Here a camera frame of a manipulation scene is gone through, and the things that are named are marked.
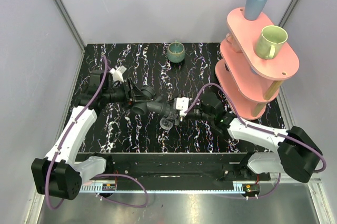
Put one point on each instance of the pink three-tier shelf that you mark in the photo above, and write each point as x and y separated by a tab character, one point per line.
251	82

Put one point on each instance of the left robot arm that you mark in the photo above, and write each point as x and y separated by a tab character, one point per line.
57	174

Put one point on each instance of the aluminium rail frame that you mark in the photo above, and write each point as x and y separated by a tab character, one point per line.
123	183

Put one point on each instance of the green ceramic mug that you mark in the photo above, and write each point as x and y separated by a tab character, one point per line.
270	42

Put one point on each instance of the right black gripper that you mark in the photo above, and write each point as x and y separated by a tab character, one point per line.
177	122

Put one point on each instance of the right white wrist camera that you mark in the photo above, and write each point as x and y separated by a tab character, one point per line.
181	104

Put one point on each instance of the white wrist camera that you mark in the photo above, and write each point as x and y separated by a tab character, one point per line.
117	74
181	104

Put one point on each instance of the dark grey pipe tee fitting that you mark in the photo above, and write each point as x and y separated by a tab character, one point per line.
157	105

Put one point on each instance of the teal ceramic bowl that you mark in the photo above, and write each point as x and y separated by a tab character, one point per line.
176	52

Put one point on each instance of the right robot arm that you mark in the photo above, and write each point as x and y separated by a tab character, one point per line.
292	151

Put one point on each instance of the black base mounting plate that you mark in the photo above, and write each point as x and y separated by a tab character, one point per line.
220	166

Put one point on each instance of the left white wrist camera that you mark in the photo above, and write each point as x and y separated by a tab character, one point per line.
117	74

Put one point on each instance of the blue plastic cup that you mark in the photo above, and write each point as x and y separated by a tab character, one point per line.
253	8

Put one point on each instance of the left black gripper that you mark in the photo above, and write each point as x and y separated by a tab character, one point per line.
130	91

